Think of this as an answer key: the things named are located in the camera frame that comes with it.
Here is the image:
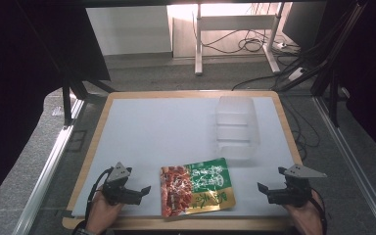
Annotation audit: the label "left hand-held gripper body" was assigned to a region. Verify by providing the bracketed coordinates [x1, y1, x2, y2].
[102, 162, 144, 207]

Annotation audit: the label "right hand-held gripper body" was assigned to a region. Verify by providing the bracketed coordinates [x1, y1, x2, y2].
[267, 164, 328, 209]

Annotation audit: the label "person's left hand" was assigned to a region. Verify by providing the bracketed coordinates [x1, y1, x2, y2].
[85, 190, 125, 235]

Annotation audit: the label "person's right hand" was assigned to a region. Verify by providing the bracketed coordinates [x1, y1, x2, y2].
[283, 190, 325, 235]

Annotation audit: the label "white table mat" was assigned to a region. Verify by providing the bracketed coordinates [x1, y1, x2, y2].
[70, 96, 297, 218]

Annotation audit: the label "green and red snack packet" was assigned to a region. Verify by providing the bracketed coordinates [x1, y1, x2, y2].
[160, 157, 237, 219]

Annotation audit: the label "clear plastic container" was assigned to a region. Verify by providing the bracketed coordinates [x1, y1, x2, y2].
[214, 95, 261, 162]

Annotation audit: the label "black metal stand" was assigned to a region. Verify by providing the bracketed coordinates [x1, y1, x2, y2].
[272, 0, 370, 129]
[14, 0, 118, 128]

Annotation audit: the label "white power strip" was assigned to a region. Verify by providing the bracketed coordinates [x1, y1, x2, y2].
[287, 67, 308, 82]

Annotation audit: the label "black curtain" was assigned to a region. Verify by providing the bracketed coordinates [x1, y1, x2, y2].
[0, 0, 112, 213]
[319, 0, 376, 165]

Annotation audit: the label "white cabinet panel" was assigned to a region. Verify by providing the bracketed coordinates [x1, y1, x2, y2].
[84, 5, 173, 57]

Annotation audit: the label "dark monitor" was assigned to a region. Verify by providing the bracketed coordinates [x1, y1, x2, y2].
[281, 1, 328, 51]

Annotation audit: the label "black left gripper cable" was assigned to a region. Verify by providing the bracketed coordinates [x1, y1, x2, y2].
[71, 166, 115, 235]

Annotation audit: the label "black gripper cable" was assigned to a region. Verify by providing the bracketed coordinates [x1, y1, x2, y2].
[71, 166, 115, 235]
[307, 187, 329, 235]

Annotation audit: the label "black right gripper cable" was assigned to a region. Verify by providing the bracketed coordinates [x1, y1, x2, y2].
[307, 187, 329, 235]

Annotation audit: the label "aluminium rail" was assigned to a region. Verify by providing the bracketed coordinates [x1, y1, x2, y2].
[311, 95, 376, 235]
[12, 97, 86, 235]

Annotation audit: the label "black floor cables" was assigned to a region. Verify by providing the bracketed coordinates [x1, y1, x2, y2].
[191, 3, 322, 161]

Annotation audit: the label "white desk frame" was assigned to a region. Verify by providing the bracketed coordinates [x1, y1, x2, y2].
[193, 2, 286, 76]

